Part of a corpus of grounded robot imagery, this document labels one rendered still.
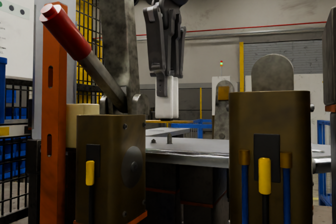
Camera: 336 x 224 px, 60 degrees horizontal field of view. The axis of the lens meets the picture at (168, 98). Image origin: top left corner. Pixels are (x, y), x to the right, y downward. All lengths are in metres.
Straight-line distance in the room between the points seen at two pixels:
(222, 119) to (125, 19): 0.34
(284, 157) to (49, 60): 0.32
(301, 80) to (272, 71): 8.15
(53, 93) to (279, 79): 0.28
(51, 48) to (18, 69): 0.54
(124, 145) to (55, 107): 0.13
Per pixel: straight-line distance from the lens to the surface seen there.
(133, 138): 0.33
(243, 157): 0.22
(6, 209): 1.26
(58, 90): 0.40
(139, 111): 0.34
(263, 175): 0.22
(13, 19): 0.97
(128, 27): 0.35
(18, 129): 0.67
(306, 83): 8.44
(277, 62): 0.28
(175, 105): 0.50
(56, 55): 0.41
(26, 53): 0.98
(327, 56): 0.23
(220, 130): 0.61
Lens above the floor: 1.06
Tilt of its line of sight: 2 degrees up
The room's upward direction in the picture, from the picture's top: straight up
